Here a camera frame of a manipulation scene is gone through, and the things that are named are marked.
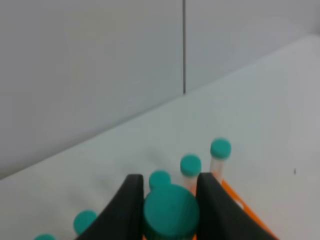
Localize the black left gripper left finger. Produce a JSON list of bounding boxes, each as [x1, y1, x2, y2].
[[77, 174, 144, 240]]

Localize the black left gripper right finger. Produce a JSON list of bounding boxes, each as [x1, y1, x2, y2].
[[196, 172, 272, 240]]

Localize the green capped test tube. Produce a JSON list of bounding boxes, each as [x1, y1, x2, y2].
[[142, 184, 200, 240]]

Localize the orange test tube rack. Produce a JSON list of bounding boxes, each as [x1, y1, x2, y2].
[[191, 178, 280, 240]]

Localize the row tube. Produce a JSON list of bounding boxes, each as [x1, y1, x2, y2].
[[73, 209, 97, 236], [180, 154, 202, 195], [210, 137, 232, 184], [148, 170, 171, 191], [33, 233, 56, 240]]

